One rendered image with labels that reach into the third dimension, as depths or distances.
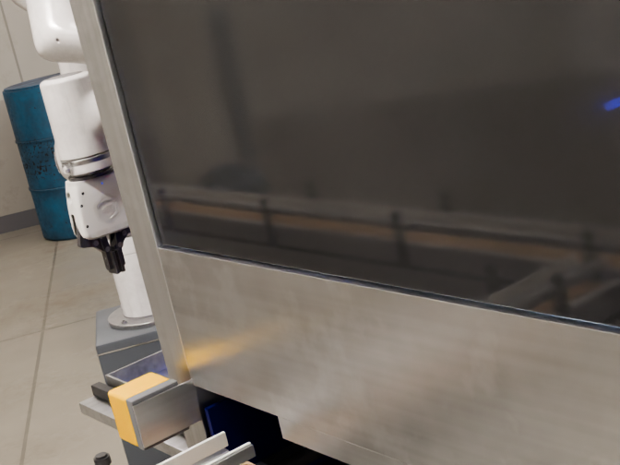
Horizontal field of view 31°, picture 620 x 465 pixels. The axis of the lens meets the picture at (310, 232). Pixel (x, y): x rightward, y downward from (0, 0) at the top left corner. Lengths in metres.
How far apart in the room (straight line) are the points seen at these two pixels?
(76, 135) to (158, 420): 0.54
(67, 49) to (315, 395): 0.86
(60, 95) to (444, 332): 0.94
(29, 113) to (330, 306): 6.19
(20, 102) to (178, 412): 5.89
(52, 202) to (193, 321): 5.96
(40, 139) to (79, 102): 5.49
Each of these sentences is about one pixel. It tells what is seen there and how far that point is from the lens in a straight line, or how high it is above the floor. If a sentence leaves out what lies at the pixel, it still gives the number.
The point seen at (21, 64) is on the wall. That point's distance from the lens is 8.04.
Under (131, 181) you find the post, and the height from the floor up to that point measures 1.30.
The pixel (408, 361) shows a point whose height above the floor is 1.14.
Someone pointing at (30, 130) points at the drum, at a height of 0.74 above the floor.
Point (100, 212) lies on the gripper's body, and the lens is 1.86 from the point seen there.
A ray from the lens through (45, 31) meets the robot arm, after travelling 1.92.
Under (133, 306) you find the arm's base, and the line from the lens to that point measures 2.37.
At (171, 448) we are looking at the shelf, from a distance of 1.72.
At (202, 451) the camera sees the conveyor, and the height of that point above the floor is 0.96.
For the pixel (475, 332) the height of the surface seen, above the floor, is 1.19.
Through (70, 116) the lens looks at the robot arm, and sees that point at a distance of 1.83.
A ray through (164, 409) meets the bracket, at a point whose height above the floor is 1.00.
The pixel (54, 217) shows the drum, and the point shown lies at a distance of 7.42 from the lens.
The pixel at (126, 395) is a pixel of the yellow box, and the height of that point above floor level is 1.03.
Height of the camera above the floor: 1.56
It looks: 15 degrees down
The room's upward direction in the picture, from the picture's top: 13 degrees counter-clockwise
